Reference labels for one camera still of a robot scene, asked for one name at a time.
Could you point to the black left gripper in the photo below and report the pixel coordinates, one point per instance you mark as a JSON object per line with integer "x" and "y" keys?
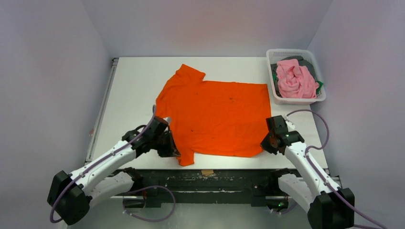
{"x": 171, "y": 144}

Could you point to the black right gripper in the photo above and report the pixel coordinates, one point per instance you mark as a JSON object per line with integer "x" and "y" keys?
{"x": 270, "y": 142}

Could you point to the orange t shirt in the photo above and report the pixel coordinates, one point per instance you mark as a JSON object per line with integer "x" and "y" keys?
{"x": 212, "y": 117}

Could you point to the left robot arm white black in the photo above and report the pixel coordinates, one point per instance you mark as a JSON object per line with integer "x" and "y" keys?
{"x": 73, "y": 194}

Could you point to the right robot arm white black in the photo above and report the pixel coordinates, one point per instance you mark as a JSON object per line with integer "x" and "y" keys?
{"x": 326, "y": 203}

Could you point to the brown tape piece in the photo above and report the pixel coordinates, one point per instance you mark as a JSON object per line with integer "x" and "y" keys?
{"x": 207, "y": 173}

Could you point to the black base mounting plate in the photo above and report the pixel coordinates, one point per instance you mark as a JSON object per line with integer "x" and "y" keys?
{"x": 245, "y": 177}

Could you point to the pink t shirt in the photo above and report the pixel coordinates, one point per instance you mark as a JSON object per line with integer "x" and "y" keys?
{"x": 295, "y": 81}

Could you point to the white plastic laundry basket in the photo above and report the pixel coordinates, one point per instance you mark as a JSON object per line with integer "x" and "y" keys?
{"x": 275, "y": 55}

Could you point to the green t shirt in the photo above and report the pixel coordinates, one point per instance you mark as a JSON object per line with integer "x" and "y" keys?
{"x": 318, "y": 89}

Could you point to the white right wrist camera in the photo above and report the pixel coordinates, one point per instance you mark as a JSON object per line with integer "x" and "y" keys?
{"x": 290, "y": 124}

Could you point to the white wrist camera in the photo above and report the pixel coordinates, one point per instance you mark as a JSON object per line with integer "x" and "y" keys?
{"x": 290, "y": 124}
{"x": 168, "y": 120}

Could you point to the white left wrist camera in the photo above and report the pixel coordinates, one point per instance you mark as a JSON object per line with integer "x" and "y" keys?
{"x": 168, "y": 120}

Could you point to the aluminium frame rail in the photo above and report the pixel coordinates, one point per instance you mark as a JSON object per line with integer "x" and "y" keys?
{"x": 124, "y": 184}

